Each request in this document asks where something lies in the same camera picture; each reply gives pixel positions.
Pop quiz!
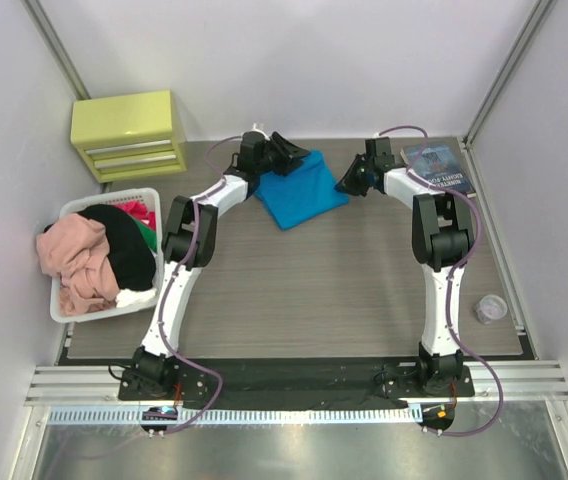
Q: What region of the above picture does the blue t shirt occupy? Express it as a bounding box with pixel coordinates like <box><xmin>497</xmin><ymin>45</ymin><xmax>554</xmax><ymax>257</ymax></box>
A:
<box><xmin>255</xmin><ymin>150</ymin><xmax>349</xmax><ymax>230</ymax></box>

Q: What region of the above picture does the aluminium frame rail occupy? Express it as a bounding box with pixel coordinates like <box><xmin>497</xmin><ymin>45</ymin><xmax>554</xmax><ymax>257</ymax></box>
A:
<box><xmin>24</xmin><ymin>361</ymin><xmax>568</xmax><ymax>406</ymax></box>

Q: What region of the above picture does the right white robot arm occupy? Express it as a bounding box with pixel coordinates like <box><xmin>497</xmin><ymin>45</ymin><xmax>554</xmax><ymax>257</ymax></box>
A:
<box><xmin>336</xmin><ymin>137</ymin><xmax>475</xmax><ymax>395</ymax></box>

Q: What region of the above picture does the yellow green drawer cabinet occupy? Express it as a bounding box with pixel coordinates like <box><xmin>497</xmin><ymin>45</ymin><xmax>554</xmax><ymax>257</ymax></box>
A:
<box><xmin>70</xmin><ymin>90</ymin><xmax>186</xmax><ymax>184</ymax></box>

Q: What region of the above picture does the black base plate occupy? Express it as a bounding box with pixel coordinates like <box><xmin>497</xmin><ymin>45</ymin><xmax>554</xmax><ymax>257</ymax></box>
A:
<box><xmin>113</xmin><ymin>351</ymin><xmax>475</xmax><ymax>404</ymax></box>

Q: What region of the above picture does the blue paperback book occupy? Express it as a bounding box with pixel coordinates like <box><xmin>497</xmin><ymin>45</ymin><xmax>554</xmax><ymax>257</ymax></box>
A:
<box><xmin>400</xmin><ymin>142</ymin><xmax>476</xmax><ymax>197</ymax></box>

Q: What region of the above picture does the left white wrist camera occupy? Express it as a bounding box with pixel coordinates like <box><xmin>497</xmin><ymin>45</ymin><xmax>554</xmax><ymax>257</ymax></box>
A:
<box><xmin>251</xmin><ymin>123</ymin><xmax>270</xmax><ymax>140</ymax></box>

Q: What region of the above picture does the magenta garment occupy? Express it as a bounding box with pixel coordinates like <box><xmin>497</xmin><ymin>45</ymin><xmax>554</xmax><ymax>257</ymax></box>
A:
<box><xmin>114</xmin><ymin>201</ymin><xmax>156</xmax><ymax>231</ymax></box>

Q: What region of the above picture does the slotted cable duct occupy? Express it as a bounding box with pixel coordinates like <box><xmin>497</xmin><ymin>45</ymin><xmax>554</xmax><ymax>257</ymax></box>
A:
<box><xmin>48</xmin><ymin>404</ymin><xmax>423</xmax><ymax>426</ymax></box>

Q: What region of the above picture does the white laundry basket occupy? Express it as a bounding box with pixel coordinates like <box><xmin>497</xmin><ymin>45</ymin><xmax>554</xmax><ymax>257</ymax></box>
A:
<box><xmin>50</xmin><ymin>187</ymin><xmax>164</xmax><ymax>324</ymax></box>

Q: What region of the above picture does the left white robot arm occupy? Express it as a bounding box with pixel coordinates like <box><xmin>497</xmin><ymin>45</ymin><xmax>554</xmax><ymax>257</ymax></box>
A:
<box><xmin>118</xmin><ymin>130</ymin><xmax>310</xmax><ymax>400</ymax></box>

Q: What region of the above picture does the pink garment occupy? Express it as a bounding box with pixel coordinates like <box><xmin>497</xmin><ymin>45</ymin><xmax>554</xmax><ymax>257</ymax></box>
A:
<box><xmin>36</xmin><ymin>213</ymin><xmax>120</xmax><ymax>316</ymax></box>

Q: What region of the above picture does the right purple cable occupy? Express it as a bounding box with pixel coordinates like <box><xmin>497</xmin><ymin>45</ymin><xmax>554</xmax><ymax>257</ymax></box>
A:
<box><xmin>374</xmin><ymin>124</ymin><xmax>505</xmax><ymax>439</ymax></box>

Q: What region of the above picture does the white garment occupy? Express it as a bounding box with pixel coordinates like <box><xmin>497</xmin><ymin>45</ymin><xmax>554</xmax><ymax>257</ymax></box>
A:
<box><xmin>116</xmin><ymin>288</ymin><xmax>157</xmax><ymax>308</ymax></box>

